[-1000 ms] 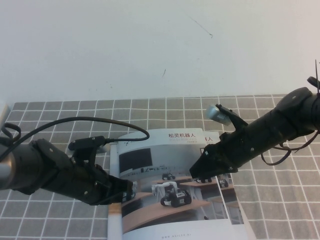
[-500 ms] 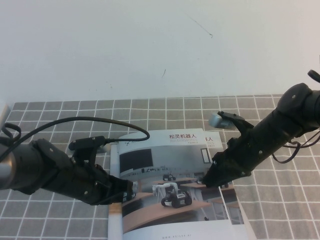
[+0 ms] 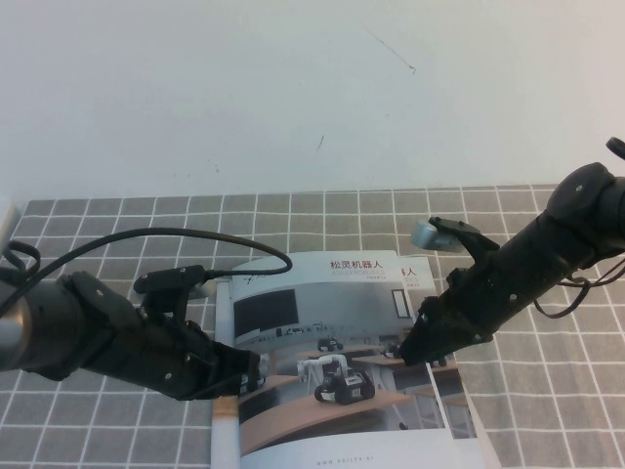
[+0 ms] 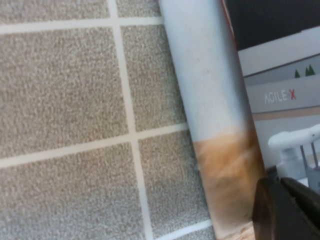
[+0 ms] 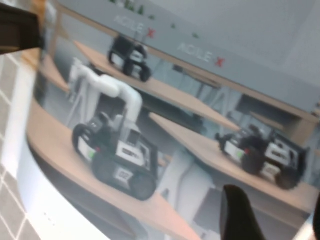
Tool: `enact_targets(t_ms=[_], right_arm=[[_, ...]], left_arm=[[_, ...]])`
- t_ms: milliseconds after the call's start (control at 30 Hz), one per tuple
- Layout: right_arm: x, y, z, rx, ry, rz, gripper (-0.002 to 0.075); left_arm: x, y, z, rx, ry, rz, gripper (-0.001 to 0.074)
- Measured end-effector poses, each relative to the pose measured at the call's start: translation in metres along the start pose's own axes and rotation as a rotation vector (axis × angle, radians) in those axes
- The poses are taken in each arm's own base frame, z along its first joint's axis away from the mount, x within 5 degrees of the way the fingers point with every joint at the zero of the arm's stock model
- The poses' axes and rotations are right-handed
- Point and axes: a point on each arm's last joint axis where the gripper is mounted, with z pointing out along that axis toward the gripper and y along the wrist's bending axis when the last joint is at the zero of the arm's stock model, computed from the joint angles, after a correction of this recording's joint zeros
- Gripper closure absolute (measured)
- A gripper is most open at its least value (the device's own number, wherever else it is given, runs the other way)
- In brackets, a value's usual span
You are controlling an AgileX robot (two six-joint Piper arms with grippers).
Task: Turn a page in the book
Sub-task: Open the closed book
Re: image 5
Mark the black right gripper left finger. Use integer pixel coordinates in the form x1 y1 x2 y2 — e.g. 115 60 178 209
219 184 269 240

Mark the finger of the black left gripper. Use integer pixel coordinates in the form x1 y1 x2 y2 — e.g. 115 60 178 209
0 0 44 55

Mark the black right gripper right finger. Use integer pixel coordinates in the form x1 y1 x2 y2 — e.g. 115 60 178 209
309 206 320 240

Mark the AgileX robot brochure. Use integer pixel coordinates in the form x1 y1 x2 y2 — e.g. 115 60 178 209
24 0 320 240

